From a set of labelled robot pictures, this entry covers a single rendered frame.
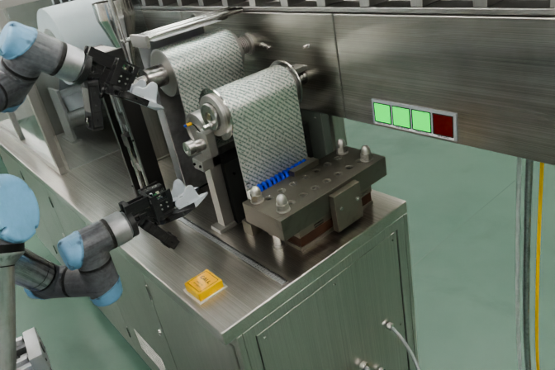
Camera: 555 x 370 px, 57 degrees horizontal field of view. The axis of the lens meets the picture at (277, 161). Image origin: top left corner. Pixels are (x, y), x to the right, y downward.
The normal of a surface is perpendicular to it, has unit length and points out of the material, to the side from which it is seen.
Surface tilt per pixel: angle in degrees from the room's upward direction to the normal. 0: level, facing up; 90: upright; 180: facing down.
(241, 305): 0
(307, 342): 90
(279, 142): 90
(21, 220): 84
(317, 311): 90
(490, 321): 0
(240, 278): 0
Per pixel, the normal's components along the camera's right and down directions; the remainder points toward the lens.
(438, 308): -0.18, -0.89
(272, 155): 0.64, 0.23
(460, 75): -0.75, 0.40
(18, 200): 0.96, -0.23
